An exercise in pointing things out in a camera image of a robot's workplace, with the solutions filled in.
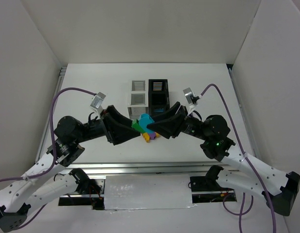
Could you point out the teal rounded lego brick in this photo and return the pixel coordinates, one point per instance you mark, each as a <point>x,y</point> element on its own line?
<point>144,120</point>

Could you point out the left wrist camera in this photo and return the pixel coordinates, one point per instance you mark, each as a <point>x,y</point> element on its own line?
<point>96,104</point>

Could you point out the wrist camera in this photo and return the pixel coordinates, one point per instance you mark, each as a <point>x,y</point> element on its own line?
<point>191,99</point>
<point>96,104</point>

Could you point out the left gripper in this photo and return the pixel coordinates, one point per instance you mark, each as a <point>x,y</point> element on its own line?
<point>106,126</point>

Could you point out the aluminium front rail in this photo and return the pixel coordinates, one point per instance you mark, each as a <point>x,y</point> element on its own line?
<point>99,171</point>

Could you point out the green lego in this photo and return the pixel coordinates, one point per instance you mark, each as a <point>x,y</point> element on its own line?
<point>135,125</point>

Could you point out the white slotted container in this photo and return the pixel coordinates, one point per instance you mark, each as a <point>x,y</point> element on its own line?
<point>137,98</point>

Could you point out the teal small lego brick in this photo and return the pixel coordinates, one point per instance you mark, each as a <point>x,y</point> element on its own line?
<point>157,111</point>

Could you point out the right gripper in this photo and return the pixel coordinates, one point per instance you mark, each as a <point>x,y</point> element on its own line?
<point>181,121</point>

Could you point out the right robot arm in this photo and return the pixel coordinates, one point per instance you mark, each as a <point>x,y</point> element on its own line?
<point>278,188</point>

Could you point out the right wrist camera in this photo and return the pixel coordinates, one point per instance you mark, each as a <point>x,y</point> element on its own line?
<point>191,99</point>

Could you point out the right aluminium side rail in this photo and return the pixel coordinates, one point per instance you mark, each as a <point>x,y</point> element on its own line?
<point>242,110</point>

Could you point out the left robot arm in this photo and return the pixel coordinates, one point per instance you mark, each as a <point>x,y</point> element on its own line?
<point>32,191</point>

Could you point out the white taped panel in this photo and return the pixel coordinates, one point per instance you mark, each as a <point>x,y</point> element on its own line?
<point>147,192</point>

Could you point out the black slotted container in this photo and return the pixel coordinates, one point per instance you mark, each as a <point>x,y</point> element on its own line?
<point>158,95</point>

